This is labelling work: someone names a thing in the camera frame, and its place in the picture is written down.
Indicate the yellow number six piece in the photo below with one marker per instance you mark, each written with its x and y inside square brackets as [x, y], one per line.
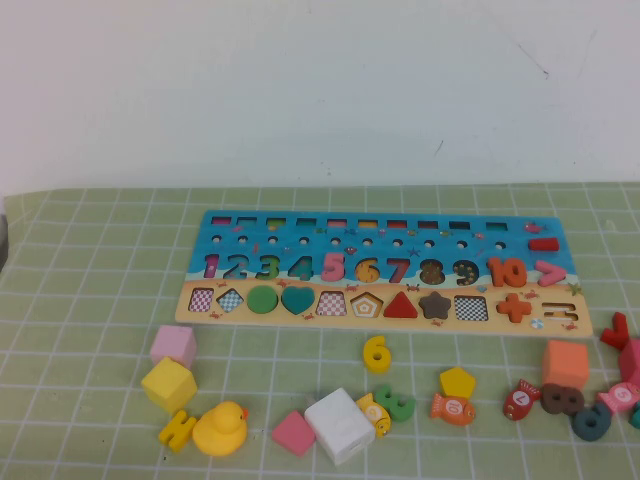
[371, 350]

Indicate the pink number five piece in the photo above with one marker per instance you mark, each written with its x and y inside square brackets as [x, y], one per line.
[340, 272]

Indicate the teal heart piece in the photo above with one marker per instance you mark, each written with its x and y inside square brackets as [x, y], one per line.
[298, 299]

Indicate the green circle piece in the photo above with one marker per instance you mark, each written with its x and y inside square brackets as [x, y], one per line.
[262, 300]

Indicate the red triangle piece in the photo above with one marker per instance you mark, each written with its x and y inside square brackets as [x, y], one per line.
[401, 309]

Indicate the brown star piece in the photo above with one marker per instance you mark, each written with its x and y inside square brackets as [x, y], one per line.
[435, 305]

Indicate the orange number ten piece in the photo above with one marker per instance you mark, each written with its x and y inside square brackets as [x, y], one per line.
[496, 272]

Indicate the green number three piece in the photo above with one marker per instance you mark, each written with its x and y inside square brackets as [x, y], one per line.
[402, 411]

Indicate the pink diamond piece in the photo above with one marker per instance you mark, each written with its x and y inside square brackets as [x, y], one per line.
[294, 434]

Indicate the yellow pentagon piece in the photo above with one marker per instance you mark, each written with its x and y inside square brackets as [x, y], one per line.
[457, 382]

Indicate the blue wooden puzzle board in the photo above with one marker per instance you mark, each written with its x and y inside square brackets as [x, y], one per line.
[520, 235]

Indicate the orange plus sign piece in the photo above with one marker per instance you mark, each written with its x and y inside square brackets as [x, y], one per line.
[514, 307]

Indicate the red minus sign piece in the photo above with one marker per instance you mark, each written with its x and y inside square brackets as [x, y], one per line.
[542, 243]

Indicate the yellow letter piece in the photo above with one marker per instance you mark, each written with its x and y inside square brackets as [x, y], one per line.
[176, 431]

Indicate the pink greater-than sign piece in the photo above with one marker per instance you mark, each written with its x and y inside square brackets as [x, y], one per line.
[557, 273]

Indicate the brown number eight piece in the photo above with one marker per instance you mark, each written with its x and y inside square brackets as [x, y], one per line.
[564, 411]

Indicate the red less-than sign piece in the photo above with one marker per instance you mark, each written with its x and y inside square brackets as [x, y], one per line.
[612, 337]

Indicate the dark blue number nine piece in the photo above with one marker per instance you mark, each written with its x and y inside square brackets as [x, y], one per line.
[603, 414]

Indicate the teal number four piece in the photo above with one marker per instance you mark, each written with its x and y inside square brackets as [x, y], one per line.
[636, 416]

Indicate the yellow fish number nine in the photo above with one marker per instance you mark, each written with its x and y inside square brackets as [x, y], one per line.
[374, 411]

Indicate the light pink cube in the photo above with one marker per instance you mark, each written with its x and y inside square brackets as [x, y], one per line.
[172, 345]

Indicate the white charger block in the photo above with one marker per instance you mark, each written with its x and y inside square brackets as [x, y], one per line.
[340, 425]

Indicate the yellow cube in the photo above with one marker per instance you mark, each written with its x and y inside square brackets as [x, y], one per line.
[169, 385]

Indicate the orange fish number ten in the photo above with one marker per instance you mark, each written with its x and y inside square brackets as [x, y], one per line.
[452, 409]

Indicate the yellow rubber duck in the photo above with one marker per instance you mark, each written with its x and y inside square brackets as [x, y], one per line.
[220, 430]

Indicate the red fish number seven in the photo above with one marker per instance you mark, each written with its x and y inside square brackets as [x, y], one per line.
[520, 399]

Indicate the orange cube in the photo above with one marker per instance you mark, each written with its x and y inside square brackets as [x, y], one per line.
[565, 362]

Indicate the deep pink cube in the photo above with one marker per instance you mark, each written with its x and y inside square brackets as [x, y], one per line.
[632, 360]

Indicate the pink fish number five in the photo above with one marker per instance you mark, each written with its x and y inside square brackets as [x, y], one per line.
[622, 395]

